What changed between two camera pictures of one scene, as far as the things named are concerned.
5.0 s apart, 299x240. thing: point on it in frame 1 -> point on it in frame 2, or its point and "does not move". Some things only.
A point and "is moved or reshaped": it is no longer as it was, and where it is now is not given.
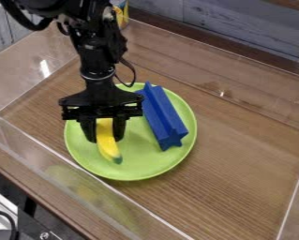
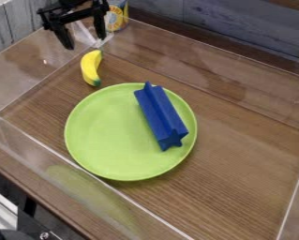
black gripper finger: (119, 127) -> (99, 23)
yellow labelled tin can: (122, 14) does not move
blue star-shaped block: (163, 118) does not move
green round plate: (144, 157) does not move
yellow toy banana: (106, 139) is moved or reshaped
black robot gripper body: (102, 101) -> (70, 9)
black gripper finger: (90, 126) -> (63, 34)
